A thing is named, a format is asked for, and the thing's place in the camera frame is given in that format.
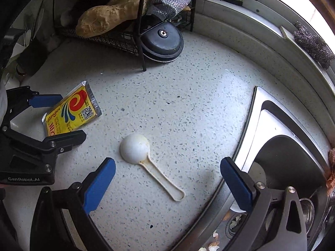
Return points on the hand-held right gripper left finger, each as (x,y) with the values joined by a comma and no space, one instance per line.
(100,183)

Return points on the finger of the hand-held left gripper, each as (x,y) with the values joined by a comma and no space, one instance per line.
(44,100)
(70,137)

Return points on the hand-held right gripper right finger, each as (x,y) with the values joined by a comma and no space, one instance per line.
(236,184)

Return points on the yellow foil packet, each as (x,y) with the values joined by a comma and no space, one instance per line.
(70,109)

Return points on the white plastic scoop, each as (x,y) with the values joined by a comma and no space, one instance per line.
(134,147)

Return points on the eggshell pieces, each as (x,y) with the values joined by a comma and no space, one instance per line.
(213,240)

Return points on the steel sink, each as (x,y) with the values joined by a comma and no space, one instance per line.
(288,149)

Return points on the orange cloth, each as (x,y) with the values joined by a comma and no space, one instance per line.
(331,167)

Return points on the ginger root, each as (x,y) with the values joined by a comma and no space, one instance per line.
(104,18)

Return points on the black round pot lid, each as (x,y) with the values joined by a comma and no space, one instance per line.
(162,40)

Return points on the steel wool scrubber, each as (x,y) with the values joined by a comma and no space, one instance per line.
(314,44)

